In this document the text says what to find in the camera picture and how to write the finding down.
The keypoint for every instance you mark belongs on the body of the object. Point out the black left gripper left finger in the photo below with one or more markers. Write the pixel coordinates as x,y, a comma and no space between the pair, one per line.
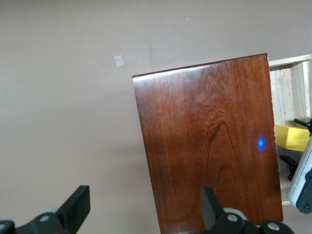
75,207

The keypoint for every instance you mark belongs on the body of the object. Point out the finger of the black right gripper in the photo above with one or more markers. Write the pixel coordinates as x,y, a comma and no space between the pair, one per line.
291,165
307,122

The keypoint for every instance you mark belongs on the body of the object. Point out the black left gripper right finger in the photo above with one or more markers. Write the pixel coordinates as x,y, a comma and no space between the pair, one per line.
209,209

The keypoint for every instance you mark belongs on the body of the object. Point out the yellow block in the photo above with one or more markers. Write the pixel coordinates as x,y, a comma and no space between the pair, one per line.
290,137

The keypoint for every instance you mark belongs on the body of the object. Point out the dark brown wooden cabinet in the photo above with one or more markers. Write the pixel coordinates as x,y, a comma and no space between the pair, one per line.
207,146

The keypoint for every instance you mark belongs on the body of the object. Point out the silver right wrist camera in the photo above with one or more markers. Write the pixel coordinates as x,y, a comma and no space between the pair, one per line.
298,175

